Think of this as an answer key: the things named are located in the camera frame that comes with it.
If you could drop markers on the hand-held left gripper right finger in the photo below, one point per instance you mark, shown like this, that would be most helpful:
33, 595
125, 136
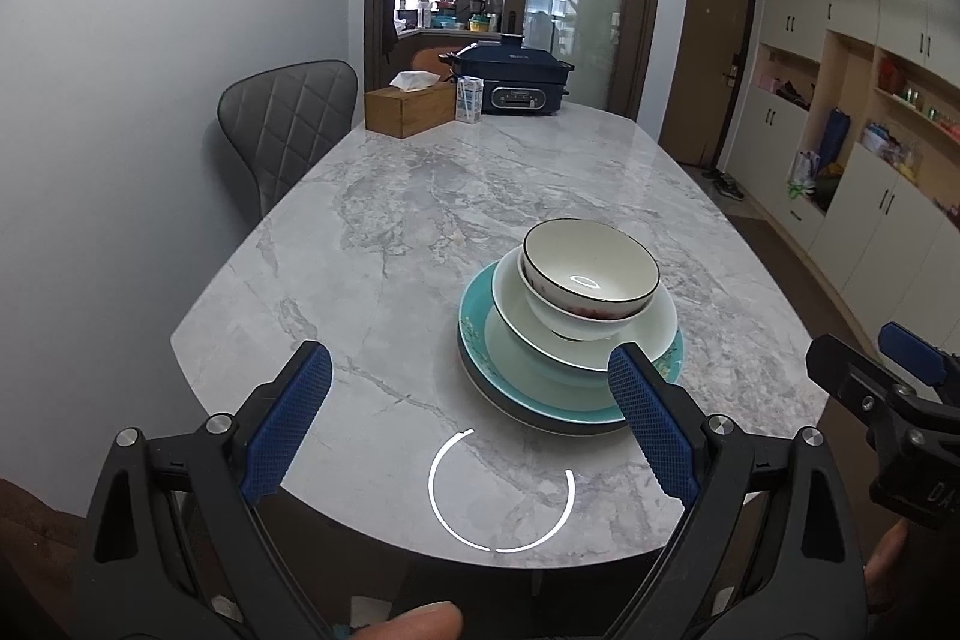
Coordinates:
649, 422

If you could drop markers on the red shelf box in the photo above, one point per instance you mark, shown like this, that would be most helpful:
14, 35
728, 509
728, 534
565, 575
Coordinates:
889, 74

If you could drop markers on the dark green bag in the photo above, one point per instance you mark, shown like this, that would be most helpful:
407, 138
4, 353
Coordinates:
831, 190

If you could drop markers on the cream wall cabinet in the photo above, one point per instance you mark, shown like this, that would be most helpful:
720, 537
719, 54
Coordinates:
862, 212

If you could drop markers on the person's left hand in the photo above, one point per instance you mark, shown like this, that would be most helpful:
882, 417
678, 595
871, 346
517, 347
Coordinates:
412, 621

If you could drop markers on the grey rimmed plate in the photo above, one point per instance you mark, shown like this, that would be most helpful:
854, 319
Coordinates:
495, 401

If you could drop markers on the dark sneakers pair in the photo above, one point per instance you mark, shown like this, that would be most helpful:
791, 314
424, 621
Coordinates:
724, 184

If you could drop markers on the grey quilted chair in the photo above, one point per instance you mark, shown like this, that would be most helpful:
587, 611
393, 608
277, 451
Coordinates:
285, 123

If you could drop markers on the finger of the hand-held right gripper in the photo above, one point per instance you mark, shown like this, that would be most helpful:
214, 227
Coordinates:
847, 374
911, 351

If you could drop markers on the wooden entrance door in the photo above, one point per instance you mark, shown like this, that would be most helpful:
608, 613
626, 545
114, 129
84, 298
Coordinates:
709, 48

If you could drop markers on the person's right hand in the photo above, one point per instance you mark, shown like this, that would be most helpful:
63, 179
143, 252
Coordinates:
885, 572

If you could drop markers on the large white bowl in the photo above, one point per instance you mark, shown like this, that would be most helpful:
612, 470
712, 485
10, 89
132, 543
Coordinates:
517, 310

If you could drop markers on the wooden tissue box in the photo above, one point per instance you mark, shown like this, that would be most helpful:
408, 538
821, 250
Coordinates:
409, 115

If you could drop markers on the teal floral deep plate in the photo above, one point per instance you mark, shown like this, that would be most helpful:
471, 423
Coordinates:
514, 351

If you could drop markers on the navy electric cooker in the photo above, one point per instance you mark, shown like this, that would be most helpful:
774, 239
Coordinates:
517, 78

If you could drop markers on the brown chair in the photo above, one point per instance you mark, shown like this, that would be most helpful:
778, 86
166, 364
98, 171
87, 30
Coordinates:
427, 63

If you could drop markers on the white milk carton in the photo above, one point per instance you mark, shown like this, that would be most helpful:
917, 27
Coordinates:
469, 100

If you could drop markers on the blue bag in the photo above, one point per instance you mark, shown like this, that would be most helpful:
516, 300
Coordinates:
838, 138

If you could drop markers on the white shopping bag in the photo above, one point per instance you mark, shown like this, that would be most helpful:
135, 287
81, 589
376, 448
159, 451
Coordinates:
802, 171

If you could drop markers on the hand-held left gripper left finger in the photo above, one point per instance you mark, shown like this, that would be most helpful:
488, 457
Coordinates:
289, 422

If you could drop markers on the white tissue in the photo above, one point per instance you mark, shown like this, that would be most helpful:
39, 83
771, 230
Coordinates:
412, 81

